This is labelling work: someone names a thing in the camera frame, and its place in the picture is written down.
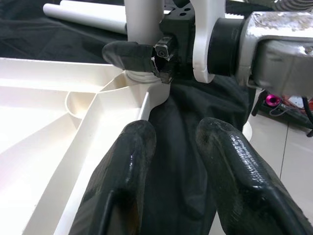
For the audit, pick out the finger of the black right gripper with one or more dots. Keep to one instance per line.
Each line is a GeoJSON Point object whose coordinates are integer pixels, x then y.
{"type": "Point", "coordinates": [127, 56]}

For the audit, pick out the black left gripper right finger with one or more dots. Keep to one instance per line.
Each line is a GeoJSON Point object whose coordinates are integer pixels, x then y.
{"type": "Point", "coordinates": [244, 191]}

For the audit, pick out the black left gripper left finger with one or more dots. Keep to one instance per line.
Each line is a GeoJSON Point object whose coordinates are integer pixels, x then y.
{"type": "Point", "coordinates": [115, 183]}

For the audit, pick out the white plastic table leg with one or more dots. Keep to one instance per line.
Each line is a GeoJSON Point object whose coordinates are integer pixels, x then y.
{"type": "Point", "coordinates": [93, 21]}
{"type": "Point", "coordinates": [102, 7]}
{"type": "Point", "coordinates": [144, 24]}

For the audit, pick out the white plastic table top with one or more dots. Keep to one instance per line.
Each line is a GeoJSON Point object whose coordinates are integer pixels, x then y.
{"type": "Point", "coordinates": [36, 147]}

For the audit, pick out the black cloth table cover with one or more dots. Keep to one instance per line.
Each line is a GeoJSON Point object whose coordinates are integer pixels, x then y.
{"type": "Point", "coordinates": [176, 122]}

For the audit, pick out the magenta black hair dryer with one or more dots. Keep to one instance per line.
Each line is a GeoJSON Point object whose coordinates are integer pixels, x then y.
{"type": "Point", "coordinates": [271, 100]}

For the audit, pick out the orange plastic item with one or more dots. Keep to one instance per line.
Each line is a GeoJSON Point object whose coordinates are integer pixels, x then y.
{"type": "Point", "coordinates": [308, 107]}

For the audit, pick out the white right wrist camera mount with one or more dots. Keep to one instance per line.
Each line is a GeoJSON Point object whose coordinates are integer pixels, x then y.
{"type": "Point", "coordinates": [201, 49]}

